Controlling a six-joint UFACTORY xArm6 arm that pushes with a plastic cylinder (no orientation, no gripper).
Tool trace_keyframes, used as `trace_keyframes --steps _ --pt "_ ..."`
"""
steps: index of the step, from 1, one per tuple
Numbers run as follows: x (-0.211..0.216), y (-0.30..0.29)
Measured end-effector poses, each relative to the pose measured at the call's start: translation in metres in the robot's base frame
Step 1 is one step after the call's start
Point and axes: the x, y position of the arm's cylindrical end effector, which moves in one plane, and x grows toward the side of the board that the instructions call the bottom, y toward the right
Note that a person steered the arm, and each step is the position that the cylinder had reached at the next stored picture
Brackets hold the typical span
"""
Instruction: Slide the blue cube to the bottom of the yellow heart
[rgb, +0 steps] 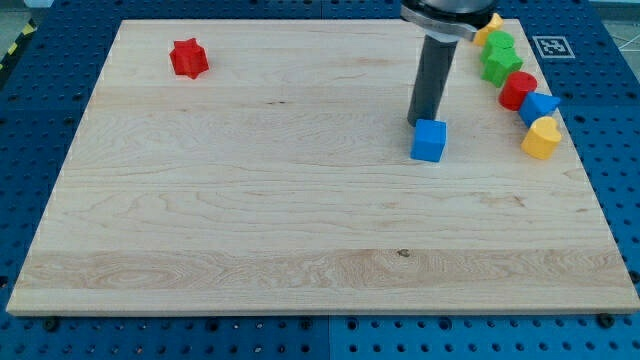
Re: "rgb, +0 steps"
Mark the yellow heart block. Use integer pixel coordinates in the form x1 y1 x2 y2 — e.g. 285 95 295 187
521 116 562 160

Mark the green round block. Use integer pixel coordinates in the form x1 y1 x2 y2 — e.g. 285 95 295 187
480 30 515 64

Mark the red star block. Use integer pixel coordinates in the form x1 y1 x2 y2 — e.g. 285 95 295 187
169 38 209 79

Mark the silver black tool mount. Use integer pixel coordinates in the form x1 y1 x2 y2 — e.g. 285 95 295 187
400 0 498 42

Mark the yellow block at back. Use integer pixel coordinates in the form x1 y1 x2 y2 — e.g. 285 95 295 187
473 12 504 46

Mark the blue cube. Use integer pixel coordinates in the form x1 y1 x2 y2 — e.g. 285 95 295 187
410 119 447 162

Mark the wooden board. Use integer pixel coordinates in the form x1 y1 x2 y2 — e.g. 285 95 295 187
7 20 639 317

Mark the green star block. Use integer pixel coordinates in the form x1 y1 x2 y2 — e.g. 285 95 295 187
481 48 523 88

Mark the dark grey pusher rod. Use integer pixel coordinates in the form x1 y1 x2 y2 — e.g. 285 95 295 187
407 35 457 127

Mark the white fiducial marker tag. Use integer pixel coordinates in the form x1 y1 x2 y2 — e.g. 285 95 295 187
533 35 575 59

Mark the red cylinder block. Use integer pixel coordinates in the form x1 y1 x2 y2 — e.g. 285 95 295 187
498 71 538 111

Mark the blue triangle block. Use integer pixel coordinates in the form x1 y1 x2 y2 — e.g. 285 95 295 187
518 92 561 127

